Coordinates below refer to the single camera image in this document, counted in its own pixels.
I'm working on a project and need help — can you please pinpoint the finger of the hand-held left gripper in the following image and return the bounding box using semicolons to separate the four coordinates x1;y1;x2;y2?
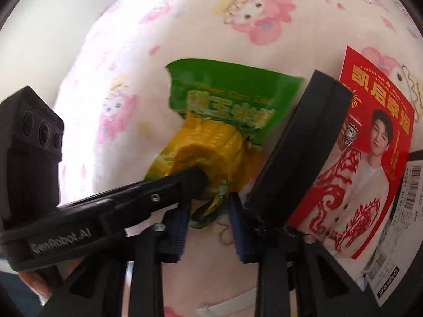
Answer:
58;166;209;236

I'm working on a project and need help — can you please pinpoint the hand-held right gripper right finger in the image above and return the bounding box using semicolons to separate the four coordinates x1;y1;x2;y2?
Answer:
229;192;380;317

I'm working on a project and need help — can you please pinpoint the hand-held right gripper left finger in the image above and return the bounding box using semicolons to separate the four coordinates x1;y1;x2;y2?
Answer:
44;201;194;317

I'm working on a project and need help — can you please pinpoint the green corn snack packet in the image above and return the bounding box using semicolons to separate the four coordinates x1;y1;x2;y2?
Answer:
145;58;308;230

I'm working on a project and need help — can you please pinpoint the small black case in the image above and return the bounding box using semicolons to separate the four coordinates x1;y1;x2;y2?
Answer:
245;69;353;235

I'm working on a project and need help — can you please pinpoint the black cardboard box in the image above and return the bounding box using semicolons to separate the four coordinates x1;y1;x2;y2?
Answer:
362;150;423;317

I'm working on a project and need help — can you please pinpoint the person's left hand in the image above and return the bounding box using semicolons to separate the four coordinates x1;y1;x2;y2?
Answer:
18;258;82;296

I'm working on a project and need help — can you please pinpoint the red portrait card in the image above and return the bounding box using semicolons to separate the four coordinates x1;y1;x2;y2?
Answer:
287;45;415;260

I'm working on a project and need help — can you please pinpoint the pink printed bedsheet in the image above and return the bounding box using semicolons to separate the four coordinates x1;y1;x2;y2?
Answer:
53;0;423;317

